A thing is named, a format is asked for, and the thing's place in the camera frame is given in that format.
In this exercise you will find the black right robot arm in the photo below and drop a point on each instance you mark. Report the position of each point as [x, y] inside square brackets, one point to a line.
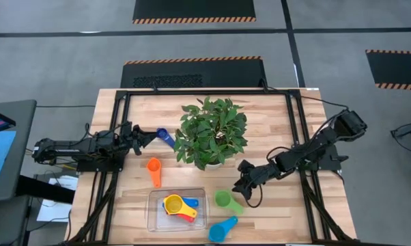
[314, 150]

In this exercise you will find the green plant in white pot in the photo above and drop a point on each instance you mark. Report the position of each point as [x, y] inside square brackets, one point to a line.
[209, 133]

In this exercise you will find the orange measuring cup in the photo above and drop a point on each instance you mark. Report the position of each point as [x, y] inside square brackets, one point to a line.
[153, 167]

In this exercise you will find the black mat with striped edge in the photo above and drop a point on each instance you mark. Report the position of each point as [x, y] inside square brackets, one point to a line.
[396, 68]
[226, 73]
[192, 8]

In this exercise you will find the black aluminium table frame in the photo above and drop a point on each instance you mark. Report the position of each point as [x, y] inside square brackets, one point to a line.
[209, 92]

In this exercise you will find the green measuring cup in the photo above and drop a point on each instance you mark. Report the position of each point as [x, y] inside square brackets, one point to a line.
[224, 200]

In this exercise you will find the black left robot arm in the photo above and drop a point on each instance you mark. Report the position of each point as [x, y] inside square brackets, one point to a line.
[72, 148]

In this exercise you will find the red measuring cup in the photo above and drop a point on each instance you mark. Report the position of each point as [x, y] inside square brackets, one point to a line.
[186, 218]

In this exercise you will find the clear plastic basket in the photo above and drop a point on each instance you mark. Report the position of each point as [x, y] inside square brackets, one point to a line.
[154, 223]

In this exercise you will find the white paper sheets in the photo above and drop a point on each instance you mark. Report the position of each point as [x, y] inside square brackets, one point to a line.
[55, 210]

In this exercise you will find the dark blue measuring cup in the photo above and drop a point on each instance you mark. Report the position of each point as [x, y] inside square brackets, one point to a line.
[164, 135]

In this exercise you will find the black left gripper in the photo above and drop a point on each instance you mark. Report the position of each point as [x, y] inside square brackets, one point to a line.
[130, 140]

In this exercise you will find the light blue measuring cup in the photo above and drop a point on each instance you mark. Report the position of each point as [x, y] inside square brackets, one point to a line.
[219, 233]

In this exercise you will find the yellow measuring cup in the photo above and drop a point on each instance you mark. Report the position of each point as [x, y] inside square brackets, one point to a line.
[174, 205]

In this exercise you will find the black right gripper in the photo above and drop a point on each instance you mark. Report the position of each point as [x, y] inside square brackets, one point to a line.
[258, 176]

